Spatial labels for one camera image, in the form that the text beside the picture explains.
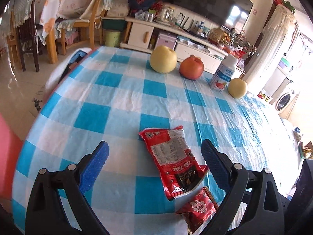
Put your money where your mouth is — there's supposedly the small red candy packet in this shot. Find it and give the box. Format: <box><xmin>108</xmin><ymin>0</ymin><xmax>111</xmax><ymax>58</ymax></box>
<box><xmin>175</xmin><ymin>186</ymin><xmax>219</xmax><ymax>234</ymax></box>

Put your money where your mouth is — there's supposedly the large red snack bag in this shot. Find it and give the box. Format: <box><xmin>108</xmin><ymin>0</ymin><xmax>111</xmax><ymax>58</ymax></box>
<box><xmin>139</xmin><ymin>126</ymin><xmax>209</xmax><ymax>201</ymax></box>

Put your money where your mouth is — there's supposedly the pink plastic trash bin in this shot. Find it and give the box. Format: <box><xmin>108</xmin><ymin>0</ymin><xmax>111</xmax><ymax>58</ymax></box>
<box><xmin>0</xmin><ymin>115</ymin><xmax>23</xmax><ymax>200</ymax></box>

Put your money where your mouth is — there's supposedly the yellow pear right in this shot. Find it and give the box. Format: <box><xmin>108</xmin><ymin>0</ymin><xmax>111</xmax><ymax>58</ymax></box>
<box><xmin>228</xmin><ymin>78</ymin><xmax>247</xmax><ymax>99</ymax></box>

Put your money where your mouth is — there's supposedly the yellow pear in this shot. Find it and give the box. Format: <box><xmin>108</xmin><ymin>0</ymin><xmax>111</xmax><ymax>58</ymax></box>
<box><xmin>228</xmin><ymin>78</ymin><xmax>247</xmax><ymax>99</ymax></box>
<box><xmin>150</xmin><ymin>46</ymin><xmax>177</xmax><ymax>73</ymax></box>

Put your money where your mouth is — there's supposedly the white washing machine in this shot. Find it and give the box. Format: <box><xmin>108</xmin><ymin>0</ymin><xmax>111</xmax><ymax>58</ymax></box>
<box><xmin>275</xmin><ymin>78</ymin><xmax>298</xmax><ymax>113</ymax></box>

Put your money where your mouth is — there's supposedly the white yogurt drink bottle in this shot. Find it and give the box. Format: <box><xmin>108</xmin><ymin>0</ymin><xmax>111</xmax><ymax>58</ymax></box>
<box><xmin>209</xmin><ymin>54</ymin><xmax>238</xmax><ymax>92</ymax></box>

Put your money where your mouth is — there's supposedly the cat print stool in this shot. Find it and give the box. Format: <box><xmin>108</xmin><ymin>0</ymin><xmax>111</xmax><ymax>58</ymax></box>
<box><xmin>30</xmin><ymin>85</ymin><xmax>50</xmax><ymax>117</ymax></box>

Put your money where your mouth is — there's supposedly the blue white checkered tablecloth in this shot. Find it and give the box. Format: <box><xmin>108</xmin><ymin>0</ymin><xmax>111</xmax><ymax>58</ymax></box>
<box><xmin>12</xmin><ymin>47</ymin><xmax>299</xmax><ymax>234</ymax></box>

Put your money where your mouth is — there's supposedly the red orange apple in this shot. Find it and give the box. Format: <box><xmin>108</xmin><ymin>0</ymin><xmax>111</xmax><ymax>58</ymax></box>
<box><xmin>179</xmin><ymin>55</ymin><xmax>204</xmax><ymax>80</ymax></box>

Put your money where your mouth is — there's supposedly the white standing air conditioner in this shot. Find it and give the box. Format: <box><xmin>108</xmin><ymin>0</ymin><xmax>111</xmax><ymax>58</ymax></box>
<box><xmin>243</xmin><ymin>4</ymin><xmax>294</xmax><ymax>92</ymax></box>

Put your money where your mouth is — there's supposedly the yellow pear left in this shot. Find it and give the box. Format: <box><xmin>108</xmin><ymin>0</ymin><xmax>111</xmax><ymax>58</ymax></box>
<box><xmin>150</xmin><ymin>46</ymin><xmax>177</xmax><ymax>73</ymax></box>

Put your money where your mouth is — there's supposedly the pink storage box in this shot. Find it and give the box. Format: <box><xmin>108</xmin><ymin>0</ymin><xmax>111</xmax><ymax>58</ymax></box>
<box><xmin>155</xmin><ymin>31</ymin><xmax>177</xmax><ymax>49</ymax></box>

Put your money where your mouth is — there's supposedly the dark wooden dining chair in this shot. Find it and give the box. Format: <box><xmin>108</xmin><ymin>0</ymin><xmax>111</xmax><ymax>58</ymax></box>
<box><xmin>17</xmin><ymin>0</ymin><xmax>40</xmax><ymax>72</ymax></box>

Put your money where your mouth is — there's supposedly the green small waste bin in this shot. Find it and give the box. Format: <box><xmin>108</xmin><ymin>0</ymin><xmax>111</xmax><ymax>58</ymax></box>
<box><xmin>104</xmin><ymin>30</ymin><xmax>121</xmax><ymax>47</ymax></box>

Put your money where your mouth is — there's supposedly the black flat screen television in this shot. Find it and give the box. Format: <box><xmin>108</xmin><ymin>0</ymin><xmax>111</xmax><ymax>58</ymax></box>
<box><xmin>163</xmin><ymin>0</ymin><xmax>253</xmax><ymax>32</ymax></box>

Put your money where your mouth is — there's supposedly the white tv cabinet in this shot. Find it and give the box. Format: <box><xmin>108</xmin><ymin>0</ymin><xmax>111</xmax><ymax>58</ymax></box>
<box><xmin>120</xmin><ymin>17</ymin><xmax>228</xmax><ymax>74</ymax></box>

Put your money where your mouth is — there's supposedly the white electric kettle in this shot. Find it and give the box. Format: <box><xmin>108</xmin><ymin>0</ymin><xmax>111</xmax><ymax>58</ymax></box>
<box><xmin>156</xmin><ymin>6</ymin><xmax>174</xmax><ymax>23</ymax></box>

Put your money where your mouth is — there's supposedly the light wooden dining chair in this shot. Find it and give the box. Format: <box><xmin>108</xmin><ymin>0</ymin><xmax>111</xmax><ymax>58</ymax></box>
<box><xmin>55</xmin><ymin>0</ymin><xmax>107</xmax><ymax>55</ymax></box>

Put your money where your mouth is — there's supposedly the dining table with floral cloth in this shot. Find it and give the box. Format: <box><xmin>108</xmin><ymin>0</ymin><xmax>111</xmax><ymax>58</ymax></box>
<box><xmin>35</xmin><ymin>0</ymin><xmax>62</xmax><ymax>64</ymax></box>

